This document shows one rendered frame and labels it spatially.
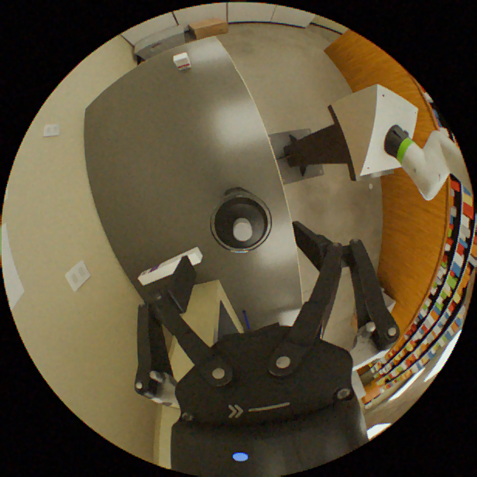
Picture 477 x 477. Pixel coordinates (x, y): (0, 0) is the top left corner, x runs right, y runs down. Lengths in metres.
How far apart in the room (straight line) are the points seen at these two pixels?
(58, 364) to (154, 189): 0.69
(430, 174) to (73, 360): 1.17
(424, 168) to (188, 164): 0.74
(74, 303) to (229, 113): 0.78
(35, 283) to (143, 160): 0.56
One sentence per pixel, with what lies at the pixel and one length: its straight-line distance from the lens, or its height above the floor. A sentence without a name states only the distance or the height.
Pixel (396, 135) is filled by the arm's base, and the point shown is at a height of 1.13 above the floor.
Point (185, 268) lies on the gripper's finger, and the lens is 0.19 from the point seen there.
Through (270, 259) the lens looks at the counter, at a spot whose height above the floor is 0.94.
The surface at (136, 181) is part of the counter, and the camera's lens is 0.60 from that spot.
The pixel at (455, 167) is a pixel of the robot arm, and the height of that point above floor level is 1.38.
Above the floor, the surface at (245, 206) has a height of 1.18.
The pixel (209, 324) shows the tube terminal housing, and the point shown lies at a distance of 0.46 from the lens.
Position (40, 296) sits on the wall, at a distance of 0.60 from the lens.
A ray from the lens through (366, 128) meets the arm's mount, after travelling 0.58.
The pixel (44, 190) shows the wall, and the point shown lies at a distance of 0.70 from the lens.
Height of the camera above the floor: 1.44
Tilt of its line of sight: 68 degrees down
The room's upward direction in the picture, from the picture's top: 174 degrees clockwise
